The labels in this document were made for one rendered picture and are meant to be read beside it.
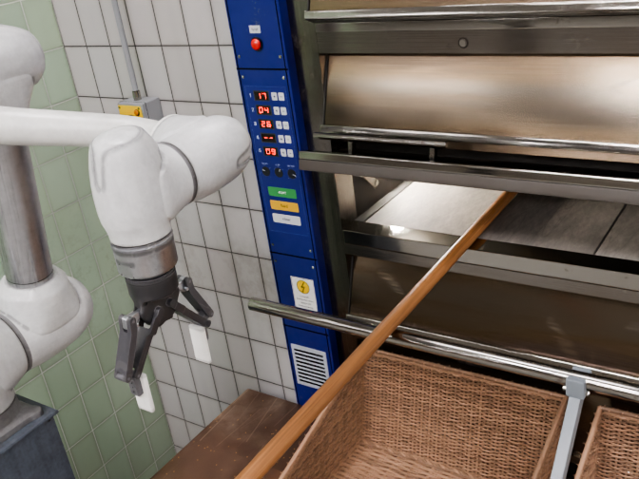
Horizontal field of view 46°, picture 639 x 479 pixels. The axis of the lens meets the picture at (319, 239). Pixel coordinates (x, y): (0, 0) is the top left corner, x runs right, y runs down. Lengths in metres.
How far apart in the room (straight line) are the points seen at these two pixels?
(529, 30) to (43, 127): 0.90
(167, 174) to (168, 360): 1.69
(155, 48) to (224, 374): 1.07
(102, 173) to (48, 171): 1.33
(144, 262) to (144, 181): 0.12
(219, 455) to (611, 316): 1.12
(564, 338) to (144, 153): 1.09
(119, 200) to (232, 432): 1.33
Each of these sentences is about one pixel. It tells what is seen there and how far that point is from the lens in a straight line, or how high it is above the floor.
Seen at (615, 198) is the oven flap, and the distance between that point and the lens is 1.45.
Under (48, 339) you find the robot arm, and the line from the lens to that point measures 1.80.
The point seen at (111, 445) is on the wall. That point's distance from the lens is 2.78.
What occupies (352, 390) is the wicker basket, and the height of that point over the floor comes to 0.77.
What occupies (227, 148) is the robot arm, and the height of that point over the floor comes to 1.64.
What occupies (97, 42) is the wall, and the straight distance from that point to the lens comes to 2.29.
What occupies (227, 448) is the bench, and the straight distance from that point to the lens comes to 2.24.
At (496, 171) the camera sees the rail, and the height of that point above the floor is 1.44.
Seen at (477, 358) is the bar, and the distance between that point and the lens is 1.43.
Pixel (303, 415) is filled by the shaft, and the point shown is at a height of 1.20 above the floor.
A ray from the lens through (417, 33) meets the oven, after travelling 1.65.
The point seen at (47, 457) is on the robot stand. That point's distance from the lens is 1.87.
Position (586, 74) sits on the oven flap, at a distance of 1.56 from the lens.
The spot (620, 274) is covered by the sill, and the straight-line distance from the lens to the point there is 1.68.
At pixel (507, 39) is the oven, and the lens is 1.57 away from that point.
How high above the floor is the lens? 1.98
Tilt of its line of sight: 25 degrees down
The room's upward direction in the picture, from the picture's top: 8 degrees counter-clockwise
